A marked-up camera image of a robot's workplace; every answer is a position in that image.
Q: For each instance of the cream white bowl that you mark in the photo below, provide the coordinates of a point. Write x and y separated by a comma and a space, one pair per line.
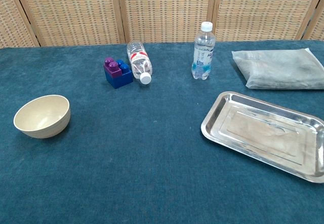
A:
48, 129

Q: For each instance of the stainless steel tray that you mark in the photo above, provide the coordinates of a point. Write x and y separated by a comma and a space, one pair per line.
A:
263, 130

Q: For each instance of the blue toy building block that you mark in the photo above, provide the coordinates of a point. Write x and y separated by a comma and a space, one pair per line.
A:
122, 78

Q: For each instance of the clear bottle with red label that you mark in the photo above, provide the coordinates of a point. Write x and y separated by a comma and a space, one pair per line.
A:
138, 59

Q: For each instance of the purple toy building block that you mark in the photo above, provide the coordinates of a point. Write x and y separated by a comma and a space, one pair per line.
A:
113, 69

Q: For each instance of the blue tablecloth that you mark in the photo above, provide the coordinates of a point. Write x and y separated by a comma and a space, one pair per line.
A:
141, 158

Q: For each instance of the clear bottle with blue label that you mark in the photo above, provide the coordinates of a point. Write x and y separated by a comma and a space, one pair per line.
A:
202, 56

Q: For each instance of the woven wicker folding screen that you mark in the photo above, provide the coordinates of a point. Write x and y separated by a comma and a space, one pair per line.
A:
164, 11

